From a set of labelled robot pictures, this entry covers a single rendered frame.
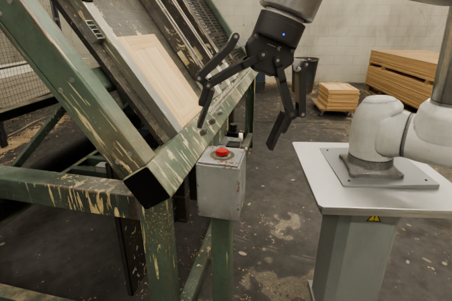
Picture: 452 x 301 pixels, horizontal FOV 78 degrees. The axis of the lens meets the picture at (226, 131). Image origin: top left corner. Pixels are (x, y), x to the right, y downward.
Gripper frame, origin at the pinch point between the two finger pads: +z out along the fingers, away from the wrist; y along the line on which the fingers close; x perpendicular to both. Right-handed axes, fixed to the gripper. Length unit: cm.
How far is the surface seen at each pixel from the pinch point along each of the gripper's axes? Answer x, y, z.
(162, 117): -50, 14, 20
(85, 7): -57, 48, -6
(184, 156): -39.8, 3.3, 26.9
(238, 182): -16.3, -9.8, 18.5
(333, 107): -319, -200, 26
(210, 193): -18.5, -4.6, 25.3
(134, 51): -67, 32, 4
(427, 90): -295, -299, -40
